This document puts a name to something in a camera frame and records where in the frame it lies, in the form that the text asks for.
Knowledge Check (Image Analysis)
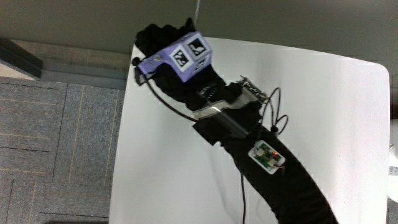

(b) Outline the person's right forearm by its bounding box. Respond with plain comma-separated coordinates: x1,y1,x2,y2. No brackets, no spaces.
192,76,340,224

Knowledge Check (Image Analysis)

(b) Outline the small green circuit board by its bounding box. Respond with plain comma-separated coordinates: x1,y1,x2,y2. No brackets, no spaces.
248,139,286,175

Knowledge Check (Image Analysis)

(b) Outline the person's right hand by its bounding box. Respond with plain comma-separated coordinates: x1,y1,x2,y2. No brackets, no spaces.
131,17,244,112

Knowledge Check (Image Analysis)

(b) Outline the white container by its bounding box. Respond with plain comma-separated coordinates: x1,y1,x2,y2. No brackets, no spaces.
387,118,398,203

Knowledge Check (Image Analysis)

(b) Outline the thin black cable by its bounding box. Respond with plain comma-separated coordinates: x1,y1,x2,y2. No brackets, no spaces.
239,169,247,224

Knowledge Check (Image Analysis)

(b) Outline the dark slanted board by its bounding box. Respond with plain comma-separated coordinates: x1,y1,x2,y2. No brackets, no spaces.
0,37,44,79

